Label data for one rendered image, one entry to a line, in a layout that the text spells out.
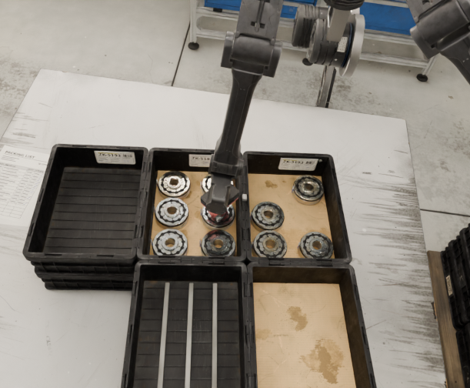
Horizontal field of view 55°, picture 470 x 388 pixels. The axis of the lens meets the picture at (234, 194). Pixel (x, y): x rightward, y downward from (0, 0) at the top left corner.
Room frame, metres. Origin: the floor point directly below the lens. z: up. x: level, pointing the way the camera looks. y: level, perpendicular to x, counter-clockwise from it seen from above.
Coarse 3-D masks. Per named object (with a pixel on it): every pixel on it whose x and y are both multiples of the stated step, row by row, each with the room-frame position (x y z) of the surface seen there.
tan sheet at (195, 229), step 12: (192, 180) 0.89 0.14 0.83; (156, 192) 0.82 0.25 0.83; (192, 192) 0.84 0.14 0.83; (156, 204) 0.77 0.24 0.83; (192, 204) 0.79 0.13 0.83; (192, 216) 0.75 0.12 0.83; (156, 228) 0.69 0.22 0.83; (192, 228) 0.71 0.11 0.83; (204, 228) 0.71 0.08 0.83; (192, 240) 0.66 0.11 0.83; (192, 252) 0.62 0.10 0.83
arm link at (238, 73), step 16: (224, 48) 0.71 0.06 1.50; (224, 64) 0.71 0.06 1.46; (240, 64) 0.72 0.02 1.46; (256, 64) 0.73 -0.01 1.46; (272, 64) 0.71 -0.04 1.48; (240, 80) 0.70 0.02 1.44; (256, 80) 0.70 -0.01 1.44; (240, 96) 0.70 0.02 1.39; (240, 112) 0.71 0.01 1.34; (224, 128) 0.72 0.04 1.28; (240, 128) 0.71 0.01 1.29; (224, 144) 0.72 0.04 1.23; (240, 144) 0.76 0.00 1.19; (224, 160) 0.72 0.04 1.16
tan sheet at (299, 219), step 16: (256, 176) 0.94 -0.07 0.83; (272, 176) 0.95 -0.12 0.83; (288, 176) 0.96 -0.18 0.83; (320, 176) 0.98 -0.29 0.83; (256, 192) 0.87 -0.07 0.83; (272, 192) 0.88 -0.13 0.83; (288, 192) 0.89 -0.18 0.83; (288, 208) 0.83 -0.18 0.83; (304, 208) 0.84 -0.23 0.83; (320, 208) 0.85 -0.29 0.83; (288, 224) 0.77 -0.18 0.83; (304, 224) 0.78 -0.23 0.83; (320, 224) 0.79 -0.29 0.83; (288, 240) 0.71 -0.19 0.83; (288, 256) 0.65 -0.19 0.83
